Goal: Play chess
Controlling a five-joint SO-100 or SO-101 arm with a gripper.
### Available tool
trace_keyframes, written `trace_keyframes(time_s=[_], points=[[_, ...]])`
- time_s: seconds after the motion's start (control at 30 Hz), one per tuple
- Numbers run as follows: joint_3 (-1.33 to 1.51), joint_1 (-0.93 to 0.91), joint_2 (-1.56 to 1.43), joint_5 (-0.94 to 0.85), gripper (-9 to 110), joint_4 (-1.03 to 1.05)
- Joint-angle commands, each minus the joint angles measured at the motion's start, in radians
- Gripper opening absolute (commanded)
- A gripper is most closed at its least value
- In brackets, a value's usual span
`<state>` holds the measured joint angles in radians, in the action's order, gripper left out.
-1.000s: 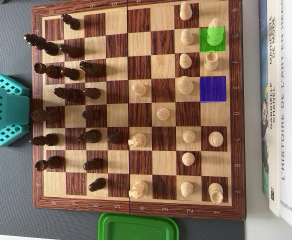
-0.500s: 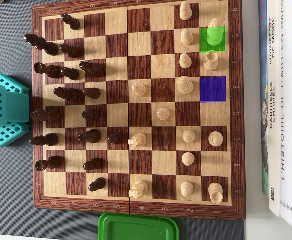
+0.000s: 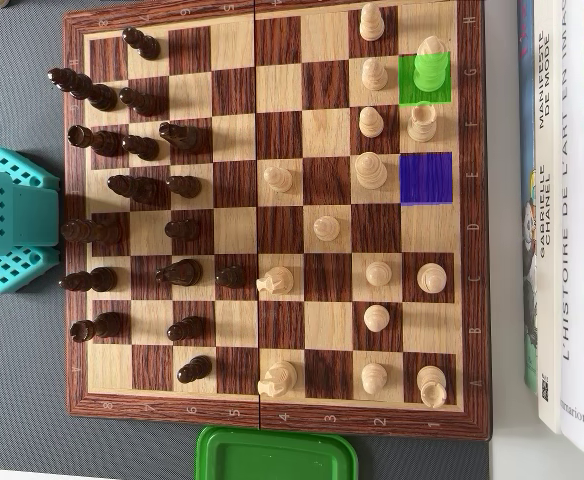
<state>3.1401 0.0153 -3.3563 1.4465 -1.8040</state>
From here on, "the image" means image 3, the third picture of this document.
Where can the light wooden queen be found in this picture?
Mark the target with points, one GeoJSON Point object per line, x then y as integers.
{"type": "Point", "coordinates": [370, 171]}

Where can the light wooden rook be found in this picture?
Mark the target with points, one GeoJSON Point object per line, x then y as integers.
{"type": "Point", "coordinates": [431, 385]}
{"type": "Point", "coordinates": [422, 127]}

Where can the white Manifeste de Mode book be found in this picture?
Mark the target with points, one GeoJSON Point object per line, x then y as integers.
{"type": "Point", "coordinates": [552, 325]}

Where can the dark wooden knight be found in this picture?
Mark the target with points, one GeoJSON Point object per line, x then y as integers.
{"type": "Point", "coordinates": [187, 137]}
{"type": "Point", "coordinates": [182, 272]}

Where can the light wooden knight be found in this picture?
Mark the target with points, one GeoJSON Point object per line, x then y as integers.
{"type": "Point", "coordinates": [278, 279]}
{"type": "Point", "coordinates": [281, 376]}

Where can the dark wooden bishop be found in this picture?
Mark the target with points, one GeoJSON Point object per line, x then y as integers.
{"type": "Point", "coordinates": [97, 280]}
{"type": "Point", "coordinates": [137, 188]}

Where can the dark wooden rook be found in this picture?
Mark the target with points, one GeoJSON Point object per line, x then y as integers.
{"type": "Point", "coordinates": [102, 142]}
{"type": "Point", "coordinates": [104, 325]}

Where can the light wooden pawn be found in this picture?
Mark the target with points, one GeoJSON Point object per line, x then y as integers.
{"type": "Point", "coordinates": [376, 317]}
{"type": "Point", "coordinates": [373, 377]}
{"type": "Point", "coordinates": [277, 179]}
{"type": "Point", "coordinates": [372, 24]}
{"type": "Point", "coordinates": [326, 228]}
{"type": "Point", "coordinates": [370, 123]}
{"type": "Point", "coordinates": [374, 75]}
{"type": "Point", "coordinates": [378, 273]}

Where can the dark wooden pawn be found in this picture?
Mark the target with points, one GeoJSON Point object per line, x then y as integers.
{"type": "Point", "coordinates": [144, 45]}
{"type": "Point", "coordinates": [195, 369]}
{"type": "Point", "coordinates": [144, 104]}
{"type": "Point", "coordinates": [184, 186]}
{"type": "Point", "coordinates": [184, 230]}
{"type": "Point", "coordinates": [187, 328]}
{"type": "Point", "coordinates": [142, 147]}
{"type": "Point", "coordinates": [231, 276]}

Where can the dark wooden king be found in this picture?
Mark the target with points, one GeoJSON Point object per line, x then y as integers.
{"type": "Point", "coordinates": [97, 97]}

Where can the light wooden king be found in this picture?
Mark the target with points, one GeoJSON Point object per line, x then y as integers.
{"type": "Point", "coordinates": [429, 70]}

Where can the grey mat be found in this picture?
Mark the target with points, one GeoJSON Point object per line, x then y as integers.
{"type": "Point", "coordinates": [22, 375]}

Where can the wooden chessboard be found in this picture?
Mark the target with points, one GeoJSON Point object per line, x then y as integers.
{"type": "Point", "coordinates": [282, 325]}

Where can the green plastic container lid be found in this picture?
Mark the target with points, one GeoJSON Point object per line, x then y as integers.
{"type": "Point", "coordinates": [272, 457]}

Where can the blue Dodo book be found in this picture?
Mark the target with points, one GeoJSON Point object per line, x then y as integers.
{"type": "Point", "coordinates": [528, 300]}

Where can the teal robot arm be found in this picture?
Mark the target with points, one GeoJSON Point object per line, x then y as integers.
{"type": "Point", "coordinates": [2, 220]}

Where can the dark wooden queen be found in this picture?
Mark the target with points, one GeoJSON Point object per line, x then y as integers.
{"type": "Point", "coordinates": [97, 231]}

